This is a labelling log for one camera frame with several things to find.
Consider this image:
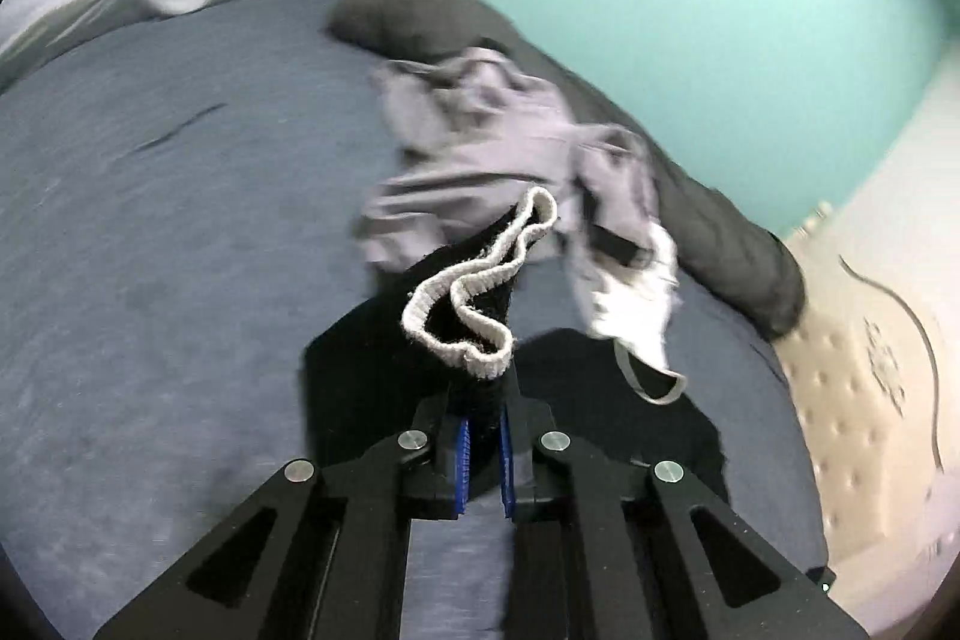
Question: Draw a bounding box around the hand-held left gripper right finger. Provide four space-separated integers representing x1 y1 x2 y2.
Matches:
499 385 871 640

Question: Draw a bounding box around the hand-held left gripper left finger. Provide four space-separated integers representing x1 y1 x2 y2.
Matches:
94 385 473 640

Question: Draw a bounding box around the black t-shirt white collar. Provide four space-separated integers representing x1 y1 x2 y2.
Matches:
304 186 732 513

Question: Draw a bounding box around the white t-shirt with grey trim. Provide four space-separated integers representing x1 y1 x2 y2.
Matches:
570 220 687 405

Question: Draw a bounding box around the cream tufted headboard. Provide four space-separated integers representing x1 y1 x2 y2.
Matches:
772 32 960 611

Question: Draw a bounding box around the grey jacket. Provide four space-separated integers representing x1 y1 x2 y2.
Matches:
352 47 661 281

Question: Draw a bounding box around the blue bed sheet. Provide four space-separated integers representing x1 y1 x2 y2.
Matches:
0 0 830 640

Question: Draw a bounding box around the dark grey rolled duvet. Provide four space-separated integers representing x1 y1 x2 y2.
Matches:
326 0 807 341

